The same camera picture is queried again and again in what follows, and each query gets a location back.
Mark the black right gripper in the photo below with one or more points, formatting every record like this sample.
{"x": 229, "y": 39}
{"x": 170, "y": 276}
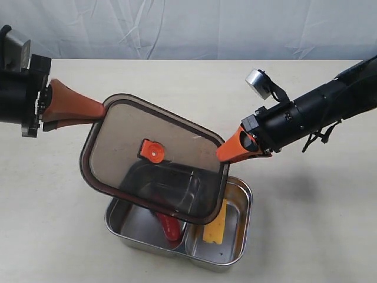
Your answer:
{"x": 274, "y": 128}

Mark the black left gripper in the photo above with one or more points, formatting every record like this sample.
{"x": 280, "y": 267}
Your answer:
{"x": 26, "y": 99}

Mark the dark transparent container lid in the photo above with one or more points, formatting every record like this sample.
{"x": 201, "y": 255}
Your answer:
{"x": 156, "y": 159}

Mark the yellow toy cheese wedge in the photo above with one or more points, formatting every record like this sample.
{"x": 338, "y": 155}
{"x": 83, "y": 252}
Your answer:
{"x": 213, "y": 232}

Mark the red toy sausage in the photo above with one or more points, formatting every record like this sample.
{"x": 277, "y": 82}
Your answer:
{"x": 170, "y": 225}

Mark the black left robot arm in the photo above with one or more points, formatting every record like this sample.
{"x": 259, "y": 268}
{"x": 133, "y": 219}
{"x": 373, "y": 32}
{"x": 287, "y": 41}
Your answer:
{"x": 30, "y": 99}

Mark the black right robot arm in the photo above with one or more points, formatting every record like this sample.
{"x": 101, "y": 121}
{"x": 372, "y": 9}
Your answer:
{"x": 312, "y": 115}

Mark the grey fabric backdrop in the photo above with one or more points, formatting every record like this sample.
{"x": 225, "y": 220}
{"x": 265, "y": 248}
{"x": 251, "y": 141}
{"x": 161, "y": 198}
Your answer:
{"x": 197, "y": 30}

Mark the stainless steel lunch box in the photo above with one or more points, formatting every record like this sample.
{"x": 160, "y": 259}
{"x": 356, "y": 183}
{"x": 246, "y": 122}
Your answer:
{"x": 138, "y": 228}

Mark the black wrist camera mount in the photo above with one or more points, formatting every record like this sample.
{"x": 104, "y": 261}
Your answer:
{"x": 264, "y": 87}

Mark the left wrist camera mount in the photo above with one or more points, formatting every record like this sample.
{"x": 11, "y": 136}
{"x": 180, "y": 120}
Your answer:
{"x": 15, "y": 49}

